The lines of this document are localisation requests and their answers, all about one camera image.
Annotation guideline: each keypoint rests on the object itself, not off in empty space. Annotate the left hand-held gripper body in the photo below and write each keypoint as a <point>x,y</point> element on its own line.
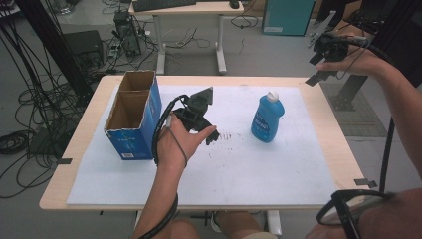
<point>195,113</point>

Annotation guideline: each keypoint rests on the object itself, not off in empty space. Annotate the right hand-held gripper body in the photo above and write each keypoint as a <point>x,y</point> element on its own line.
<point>331,46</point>

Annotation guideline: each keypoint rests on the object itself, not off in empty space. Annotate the blue plastic bottle white cap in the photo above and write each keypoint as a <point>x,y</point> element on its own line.
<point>265,122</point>

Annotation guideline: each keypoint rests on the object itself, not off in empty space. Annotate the blue cardboard box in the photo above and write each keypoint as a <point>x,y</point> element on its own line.
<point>132,142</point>

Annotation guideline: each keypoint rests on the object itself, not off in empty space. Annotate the person's right hand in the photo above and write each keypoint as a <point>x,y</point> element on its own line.
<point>361,63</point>

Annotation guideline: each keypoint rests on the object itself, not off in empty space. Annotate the person's left hand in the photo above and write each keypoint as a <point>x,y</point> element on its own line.
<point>172,146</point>

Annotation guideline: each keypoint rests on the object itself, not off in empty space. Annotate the white foam mat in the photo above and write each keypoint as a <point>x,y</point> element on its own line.
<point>232,179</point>

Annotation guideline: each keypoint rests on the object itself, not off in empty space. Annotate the teal cabinet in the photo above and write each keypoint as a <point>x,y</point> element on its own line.
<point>288,16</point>

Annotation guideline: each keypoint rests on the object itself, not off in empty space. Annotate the grey floor mat tan border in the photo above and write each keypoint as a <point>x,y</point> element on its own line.
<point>365,119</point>

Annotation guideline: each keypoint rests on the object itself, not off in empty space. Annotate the white shoe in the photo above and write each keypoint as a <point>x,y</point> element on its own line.
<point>216,222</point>

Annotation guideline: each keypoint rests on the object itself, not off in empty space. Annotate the person's right leg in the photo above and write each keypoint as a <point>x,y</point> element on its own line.
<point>239,224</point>

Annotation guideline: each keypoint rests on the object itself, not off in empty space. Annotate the person's leg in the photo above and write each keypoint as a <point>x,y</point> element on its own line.
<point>239,224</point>
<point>182,230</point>

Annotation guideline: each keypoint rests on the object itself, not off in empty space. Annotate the person's left leg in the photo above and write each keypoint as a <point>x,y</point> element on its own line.
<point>182,230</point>

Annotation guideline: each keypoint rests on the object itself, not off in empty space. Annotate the black computer mouse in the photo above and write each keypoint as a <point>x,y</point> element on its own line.
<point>234,4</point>

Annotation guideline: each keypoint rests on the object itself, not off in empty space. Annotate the white power strip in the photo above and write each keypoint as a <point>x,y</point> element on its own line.
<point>113,50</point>

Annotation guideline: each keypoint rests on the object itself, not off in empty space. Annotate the black computer tower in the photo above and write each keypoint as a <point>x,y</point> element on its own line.
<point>127,33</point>

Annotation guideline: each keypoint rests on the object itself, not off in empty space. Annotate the wooden desk with white legs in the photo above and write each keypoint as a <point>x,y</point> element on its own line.
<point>212,8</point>

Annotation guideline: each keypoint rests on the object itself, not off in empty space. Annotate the black tape piece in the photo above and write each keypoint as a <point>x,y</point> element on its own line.
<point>64,161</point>
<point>363,182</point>

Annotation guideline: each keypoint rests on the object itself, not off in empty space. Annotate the black keyboard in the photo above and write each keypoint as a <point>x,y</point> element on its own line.
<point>162,4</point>

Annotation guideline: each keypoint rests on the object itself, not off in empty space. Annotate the light wooden table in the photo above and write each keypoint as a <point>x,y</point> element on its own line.
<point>84,139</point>

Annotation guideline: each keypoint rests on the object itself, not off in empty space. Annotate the black case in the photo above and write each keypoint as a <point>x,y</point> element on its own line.
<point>83,46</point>

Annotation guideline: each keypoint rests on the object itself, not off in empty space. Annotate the black-framed glasses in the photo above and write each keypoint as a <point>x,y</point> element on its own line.
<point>346,215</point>

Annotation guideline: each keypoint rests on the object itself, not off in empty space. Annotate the person's face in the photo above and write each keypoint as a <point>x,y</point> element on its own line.
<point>398,219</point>

